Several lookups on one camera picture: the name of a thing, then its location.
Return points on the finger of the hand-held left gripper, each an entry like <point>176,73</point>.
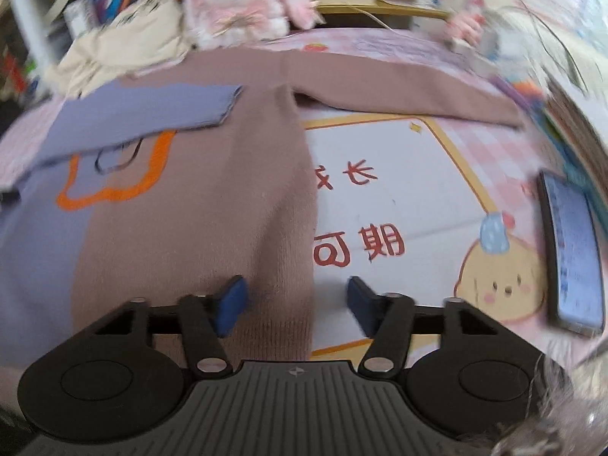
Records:
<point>8,197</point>

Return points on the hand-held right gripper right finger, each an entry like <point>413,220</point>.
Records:
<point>361,304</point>

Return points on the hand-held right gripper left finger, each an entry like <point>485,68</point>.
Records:
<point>232,304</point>

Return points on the purple and brown sweater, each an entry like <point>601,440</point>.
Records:
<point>190,199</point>

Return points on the cream printed shirt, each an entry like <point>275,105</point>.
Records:
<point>128,42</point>

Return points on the black smartphone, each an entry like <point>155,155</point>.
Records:
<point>570,256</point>

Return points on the white plush rabbit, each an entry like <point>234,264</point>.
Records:
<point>232,4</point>

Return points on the wooden and white bookshelf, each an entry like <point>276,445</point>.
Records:
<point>370,8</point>

